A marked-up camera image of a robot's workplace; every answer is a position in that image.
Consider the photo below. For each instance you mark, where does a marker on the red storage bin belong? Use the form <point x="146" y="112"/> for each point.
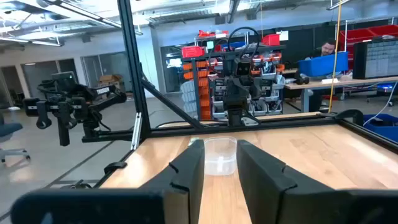
<point x="192" y="52"/>
<point x="271" y="40"/>

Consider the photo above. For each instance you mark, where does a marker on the red bin wall rack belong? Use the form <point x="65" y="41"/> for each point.
<point x="367" y="33"/>

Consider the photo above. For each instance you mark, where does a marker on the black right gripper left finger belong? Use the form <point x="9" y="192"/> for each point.
<point x="186" y="174"/>

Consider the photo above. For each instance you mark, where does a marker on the blue office chair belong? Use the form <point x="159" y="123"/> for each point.
<point x="9" y="133"/>

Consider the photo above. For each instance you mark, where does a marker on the blue plastic tote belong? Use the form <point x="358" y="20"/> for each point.
<point x="323" y="64"/>

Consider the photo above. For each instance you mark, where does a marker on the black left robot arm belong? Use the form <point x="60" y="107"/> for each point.
<point x="236" y="116"/>

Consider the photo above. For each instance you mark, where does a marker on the black small-parts drawer cabinet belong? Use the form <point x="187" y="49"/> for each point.
<point x="376" y="59"/>

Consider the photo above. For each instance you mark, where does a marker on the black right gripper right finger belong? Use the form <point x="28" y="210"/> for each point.
<point x="261" y="180"/>

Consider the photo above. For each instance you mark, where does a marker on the person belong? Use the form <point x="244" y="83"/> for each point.
<point x="328" y="48"/>

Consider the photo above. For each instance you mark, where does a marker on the clear plastic container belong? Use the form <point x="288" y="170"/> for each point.
<point x="220" y="155"/>

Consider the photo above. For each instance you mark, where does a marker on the blue floor bin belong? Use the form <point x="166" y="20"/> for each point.
<point x="384" y="126"/>

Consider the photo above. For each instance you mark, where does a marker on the cardboard box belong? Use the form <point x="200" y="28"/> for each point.
<point x="110" y="80"/>

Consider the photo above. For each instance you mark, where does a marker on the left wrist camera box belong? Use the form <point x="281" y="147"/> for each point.
<point x="243" y="68"/>

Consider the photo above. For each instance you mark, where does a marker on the shelf rack with orange bins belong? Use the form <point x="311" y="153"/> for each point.
<point x="202" y="87"/>

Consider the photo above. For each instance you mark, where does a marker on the wooden workbench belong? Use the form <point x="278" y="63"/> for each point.
<point x="342" y="83"/>

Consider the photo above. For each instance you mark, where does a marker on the black aluminium table frame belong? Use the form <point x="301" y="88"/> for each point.
<point x="133" y="77"/>

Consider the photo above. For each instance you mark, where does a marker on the thin wooden stir stick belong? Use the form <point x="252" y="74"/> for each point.
<point x="335" y="62"/>

